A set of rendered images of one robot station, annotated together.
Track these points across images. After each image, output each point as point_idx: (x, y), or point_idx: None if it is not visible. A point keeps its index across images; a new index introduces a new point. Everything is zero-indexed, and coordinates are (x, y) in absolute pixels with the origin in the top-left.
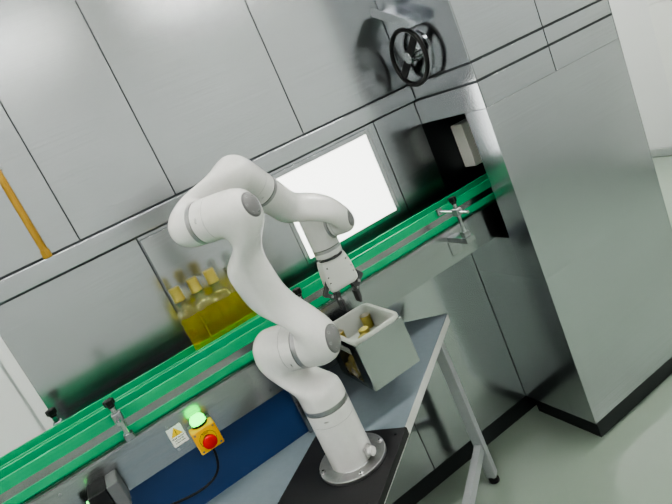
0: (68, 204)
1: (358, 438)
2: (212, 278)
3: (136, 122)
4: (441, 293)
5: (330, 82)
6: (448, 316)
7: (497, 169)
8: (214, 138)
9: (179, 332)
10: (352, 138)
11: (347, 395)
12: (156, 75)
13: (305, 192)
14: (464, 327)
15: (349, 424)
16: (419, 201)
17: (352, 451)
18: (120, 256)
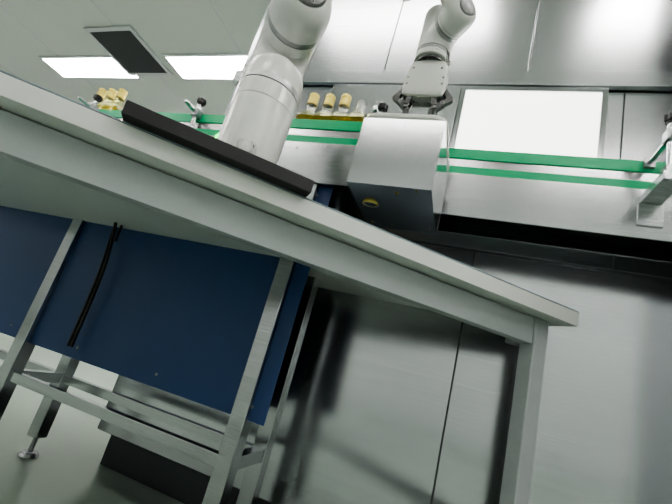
0: (319, 51)
1: (247, 123)
2: (343, 100)
3: (396, 22)
4: (606, 330)
5: (591, 43)
6: (598, 371)
7: None
8: None
9: None
10: (581, 89)
11: (285, 87)
12: (432, 0)
13: (489, 112)
14: (621, 412)
15: (252, 100)
16: None
17: (229, 130)
18: (318, 93)
